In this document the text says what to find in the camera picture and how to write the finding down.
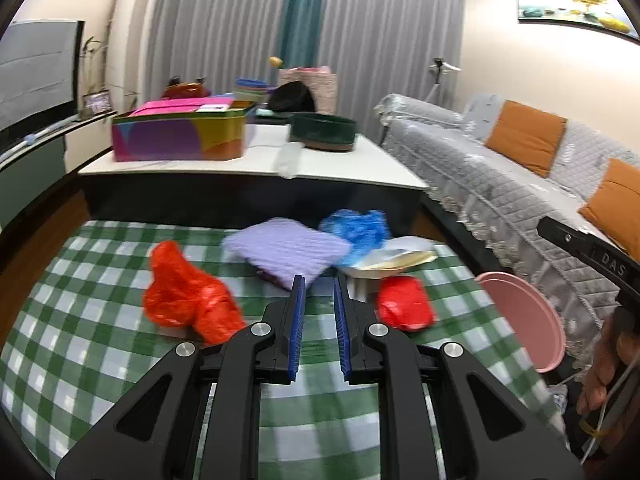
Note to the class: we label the clear plastic bag on table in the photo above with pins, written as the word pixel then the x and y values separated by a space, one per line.
pixel 286 163

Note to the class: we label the grey quilted sofa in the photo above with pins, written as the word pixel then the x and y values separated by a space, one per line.
pixel 500 202

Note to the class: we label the orange plastic bag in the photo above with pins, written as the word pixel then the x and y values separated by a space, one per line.
pixel 182 295

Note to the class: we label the white standing air conditioner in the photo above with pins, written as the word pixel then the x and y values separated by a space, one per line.
pixel 128 38

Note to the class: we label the dark green round tin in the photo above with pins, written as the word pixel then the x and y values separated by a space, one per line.
pixel 323 132

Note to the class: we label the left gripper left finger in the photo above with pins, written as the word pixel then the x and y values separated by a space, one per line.
pixel 195 413

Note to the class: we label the pink woven basket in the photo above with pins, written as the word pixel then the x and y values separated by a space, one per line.
pixel 321 82

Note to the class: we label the grey curtains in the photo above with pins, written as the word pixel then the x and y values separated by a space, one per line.
pixel 376 47

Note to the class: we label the pink plastic trash bin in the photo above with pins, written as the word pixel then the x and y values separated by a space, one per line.
pixel 533 319

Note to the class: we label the orange cushion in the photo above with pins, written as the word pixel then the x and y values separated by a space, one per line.
pixel 614 208
pixel 527 136

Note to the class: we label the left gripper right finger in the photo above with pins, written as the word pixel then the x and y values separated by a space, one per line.
pixel 443 415

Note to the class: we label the orange cushion far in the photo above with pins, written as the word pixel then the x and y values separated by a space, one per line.
pixel 527 136

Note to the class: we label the teal curtain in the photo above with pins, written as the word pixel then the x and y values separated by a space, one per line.
pixel 300 30

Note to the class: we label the colourful gift box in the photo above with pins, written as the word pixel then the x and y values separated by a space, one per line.
pixel 182 129

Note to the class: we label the orange cushion near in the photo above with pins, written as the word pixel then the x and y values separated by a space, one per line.
pixel 614 208

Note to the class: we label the wall painting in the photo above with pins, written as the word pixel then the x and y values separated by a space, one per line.
pixel 606 15

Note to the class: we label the green checkered tablecloth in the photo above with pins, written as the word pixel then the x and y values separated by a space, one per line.
pixel 82 340

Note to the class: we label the potted bamboo plant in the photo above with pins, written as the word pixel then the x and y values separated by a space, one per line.
pixel 97 65

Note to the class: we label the white coffee table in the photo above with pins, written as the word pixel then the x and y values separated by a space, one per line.
pixel 237 193

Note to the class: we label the red plastic bag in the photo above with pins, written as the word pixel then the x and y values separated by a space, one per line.
pixel 403 304

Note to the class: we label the blue plastic bag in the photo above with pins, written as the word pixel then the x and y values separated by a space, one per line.
pixel 365 232

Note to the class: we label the red teapot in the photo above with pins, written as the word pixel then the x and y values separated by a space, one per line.
pixel 177 89

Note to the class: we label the purple knitted cloth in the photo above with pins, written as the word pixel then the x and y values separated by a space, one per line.
pixel 283 248

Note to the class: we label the photo frame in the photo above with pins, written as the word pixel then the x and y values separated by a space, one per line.
pixel 96 103

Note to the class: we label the white paper plate wrapper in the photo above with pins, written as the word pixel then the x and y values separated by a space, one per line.
pixel 394 257

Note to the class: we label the tv cabinet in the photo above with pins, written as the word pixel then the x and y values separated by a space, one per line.
pixel 33 166

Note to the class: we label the person right hand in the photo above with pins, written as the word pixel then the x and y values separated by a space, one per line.
pixel 610 352

